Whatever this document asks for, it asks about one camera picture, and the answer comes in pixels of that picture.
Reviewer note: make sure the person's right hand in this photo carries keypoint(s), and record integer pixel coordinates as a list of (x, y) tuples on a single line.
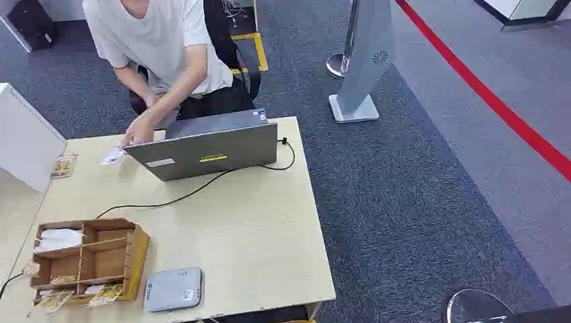
[(152, 101)]

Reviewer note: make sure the person's left hand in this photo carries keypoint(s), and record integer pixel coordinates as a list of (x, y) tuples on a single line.
[(139, 129)]

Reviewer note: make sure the wooden card box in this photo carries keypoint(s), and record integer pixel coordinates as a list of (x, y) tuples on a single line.
[(96, 263)]

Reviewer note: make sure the person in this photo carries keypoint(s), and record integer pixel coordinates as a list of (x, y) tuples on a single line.
[(156, 40)]

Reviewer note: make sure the grey laptop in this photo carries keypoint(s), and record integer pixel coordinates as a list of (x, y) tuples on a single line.
[(209, 151)]

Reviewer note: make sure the yellow printed card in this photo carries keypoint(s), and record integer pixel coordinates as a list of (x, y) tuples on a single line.
[(55, 301), (62, 279), (31, 268), (64, 166), (106, 295)]

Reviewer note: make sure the black office chair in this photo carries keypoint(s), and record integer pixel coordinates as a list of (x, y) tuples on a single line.
[(223, 35)]

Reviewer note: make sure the white cabinet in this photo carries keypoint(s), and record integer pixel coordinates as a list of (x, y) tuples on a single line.
[(27, 138)]

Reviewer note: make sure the chair wheel base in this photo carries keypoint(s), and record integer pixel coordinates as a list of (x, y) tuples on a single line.
[(233, 10)]

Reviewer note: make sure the white card stack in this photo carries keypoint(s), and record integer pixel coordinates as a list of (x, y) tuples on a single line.
[(58, 240)]

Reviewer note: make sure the black bag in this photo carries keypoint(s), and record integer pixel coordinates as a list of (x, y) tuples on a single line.
[(31, 22)]

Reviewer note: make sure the grey card reader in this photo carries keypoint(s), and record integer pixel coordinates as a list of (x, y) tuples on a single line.
[(173, 290)]

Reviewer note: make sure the grey kiosk stand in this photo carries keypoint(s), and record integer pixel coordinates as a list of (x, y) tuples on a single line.
[(368, 49)]

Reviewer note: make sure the white black-edged platform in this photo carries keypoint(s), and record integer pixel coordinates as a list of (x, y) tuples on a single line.
[(522, 11)]

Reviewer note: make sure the chrome round base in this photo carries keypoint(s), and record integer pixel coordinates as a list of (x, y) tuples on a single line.
[(477, 307)]

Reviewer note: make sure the chrome stanchion post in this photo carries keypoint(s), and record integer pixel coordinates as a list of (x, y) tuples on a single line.
[(345, 53)]

